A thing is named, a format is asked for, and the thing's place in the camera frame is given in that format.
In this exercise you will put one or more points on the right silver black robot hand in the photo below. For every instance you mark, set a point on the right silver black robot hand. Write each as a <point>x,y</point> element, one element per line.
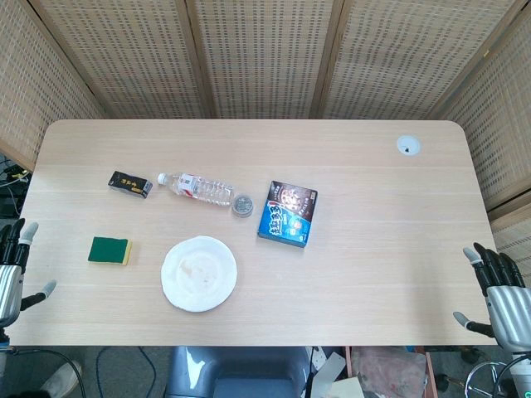
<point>508,311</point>

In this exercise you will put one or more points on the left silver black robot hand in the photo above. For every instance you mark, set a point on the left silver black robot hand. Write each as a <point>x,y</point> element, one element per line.
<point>10,286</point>

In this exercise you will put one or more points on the yellow green sponge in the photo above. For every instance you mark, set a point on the yellow green sponge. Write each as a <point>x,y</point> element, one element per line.
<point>105,248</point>

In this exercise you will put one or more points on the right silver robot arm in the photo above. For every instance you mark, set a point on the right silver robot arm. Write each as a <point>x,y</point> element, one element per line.
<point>522,375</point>

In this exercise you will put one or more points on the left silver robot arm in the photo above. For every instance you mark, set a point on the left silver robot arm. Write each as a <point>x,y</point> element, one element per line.
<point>2,332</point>

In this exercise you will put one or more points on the small black gold-print box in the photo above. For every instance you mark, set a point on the small black gold-print box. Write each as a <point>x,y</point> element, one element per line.
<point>128,183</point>

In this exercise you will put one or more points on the white round plate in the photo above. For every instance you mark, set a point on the white round plate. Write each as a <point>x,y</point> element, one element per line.
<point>199,273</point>

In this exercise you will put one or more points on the blue brown cookie box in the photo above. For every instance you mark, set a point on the blue brown cookie box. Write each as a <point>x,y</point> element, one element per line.
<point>288,215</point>

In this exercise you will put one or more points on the woven wood-framed screen panel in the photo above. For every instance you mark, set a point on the woven wood-framed screen panel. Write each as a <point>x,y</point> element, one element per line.
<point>498,145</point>
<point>124,54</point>
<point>25,83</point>
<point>415,54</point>
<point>265,54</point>

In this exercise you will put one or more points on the white paper sheet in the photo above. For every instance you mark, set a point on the white paper sheet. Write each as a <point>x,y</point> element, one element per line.
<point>332,365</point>

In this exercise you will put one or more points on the white round table grommet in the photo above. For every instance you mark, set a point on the white round table grommet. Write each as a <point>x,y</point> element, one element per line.
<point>408,145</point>

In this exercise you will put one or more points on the clear plastic water bottle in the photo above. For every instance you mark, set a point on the clear plastic water bottle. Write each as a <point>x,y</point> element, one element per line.
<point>203,190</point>

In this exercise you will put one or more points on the grey blue chair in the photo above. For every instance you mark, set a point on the grey blue chair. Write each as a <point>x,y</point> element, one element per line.
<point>236,373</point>

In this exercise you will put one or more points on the small round clear tin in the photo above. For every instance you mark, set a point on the small round clear tin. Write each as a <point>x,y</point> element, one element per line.
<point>242,205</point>

